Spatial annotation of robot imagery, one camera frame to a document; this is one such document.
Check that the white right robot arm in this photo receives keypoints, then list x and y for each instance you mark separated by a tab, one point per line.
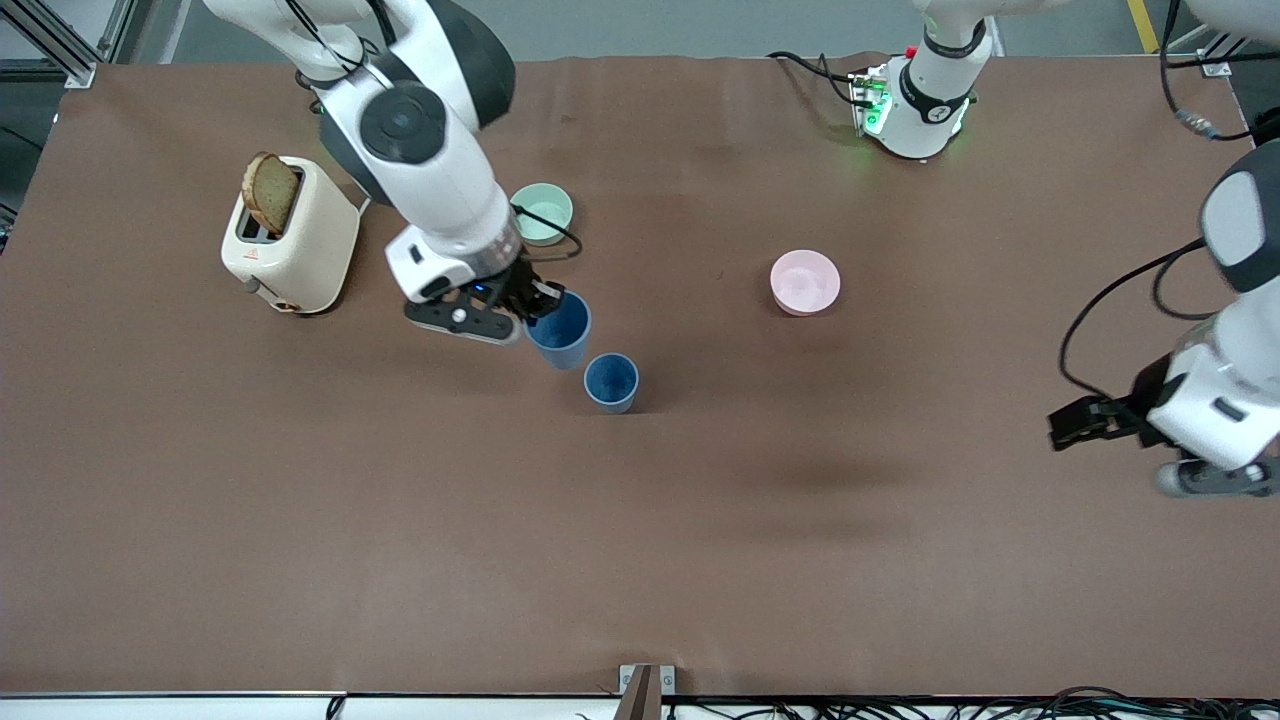
430	160

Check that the aluminium frame post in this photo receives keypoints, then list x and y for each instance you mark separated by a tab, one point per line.
80	75
1215	65

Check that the metal bracket with post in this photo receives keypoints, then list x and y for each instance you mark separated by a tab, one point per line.
640	690

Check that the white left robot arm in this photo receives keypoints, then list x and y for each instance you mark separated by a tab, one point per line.
920	120

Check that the cream white toaster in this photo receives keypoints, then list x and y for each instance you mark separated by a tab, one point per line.
310	250

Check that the pink bowl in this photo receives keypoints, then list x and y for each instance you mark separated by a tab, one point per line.
805	282

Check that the brown bread slice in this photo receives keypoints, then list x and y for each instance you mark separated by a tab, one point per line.
270	192

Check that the mint green bowl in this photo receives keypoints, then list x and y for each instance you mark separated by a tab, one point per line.
550	215

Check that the blue plastic cup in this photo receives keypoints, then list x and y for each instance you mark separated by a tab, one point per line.
611	380
565	335

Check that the brown table mat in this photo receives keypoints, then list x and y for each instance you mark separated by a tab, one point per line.
640	500

